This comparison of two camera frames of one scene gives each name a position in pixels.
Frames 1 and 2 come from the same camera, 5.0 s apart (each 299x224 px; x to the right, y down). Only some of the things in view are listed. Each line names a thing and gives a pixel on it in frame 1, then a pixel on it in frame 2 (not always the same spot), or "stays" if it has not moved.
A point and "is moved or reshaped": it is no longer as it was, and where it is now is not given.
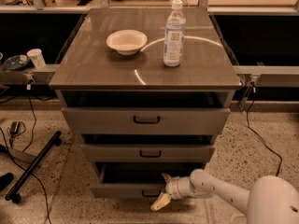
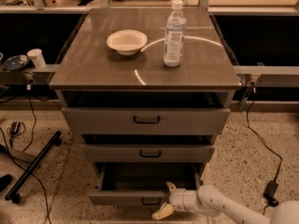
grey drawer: [146, 120] stays
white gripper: [172, 187] → [177, 201]
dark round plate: [16, 63] stays
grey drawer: [148, 153] stays
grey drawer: [135, 180] is moved or reshaped
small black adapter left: [15, 126] stays
